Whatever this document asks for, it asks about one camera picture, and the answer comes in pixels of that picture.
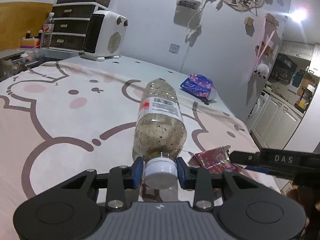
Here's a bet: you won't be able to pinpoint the person right hand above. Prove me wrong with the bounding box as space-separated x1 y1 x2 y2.
286 184 320 233

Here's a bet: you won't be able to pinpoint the black drawer organizer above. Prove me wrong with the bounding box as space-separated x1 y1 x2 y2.
50 2 107 51

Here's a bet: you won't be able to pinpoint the upright water bottle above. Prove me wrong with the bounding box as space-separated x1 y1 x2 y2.
40 12 54 48

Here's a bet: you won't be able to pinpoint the white washing machine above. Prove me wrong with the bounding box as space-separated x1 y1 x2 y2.
245 91 269 131

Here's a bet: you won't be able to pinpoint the white bed platform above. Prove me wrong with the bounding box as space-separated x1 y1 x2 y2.
57 54 235 120

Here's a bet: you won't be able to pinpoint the white kitchen cabinets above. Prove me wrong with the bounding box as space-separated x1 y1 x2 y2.
251 92 303 150

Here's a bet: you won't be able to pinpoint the red cigarette box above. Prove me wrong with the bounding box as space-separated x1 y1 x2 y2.
188 145 243 174

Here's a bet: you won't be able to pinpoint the white plush wall toy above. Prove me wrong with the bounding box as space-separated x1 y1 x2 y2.
254 63 270 79

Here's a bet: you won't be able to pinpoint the white space heater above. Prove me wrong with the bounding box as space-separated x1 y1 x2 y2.
82 10 129 61

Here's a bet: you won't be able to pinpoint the purple tissue pack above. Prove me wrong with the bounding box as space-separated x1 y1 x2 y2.
180 74 218 101

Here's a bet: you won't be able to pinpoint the pink cartoon blanket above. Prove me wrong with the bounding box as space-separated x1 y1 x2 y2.
1 62 258 239

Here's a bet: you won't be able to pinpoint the clear plastic bottle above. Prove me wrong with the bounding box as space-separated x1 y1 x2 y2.
133 79 187 190

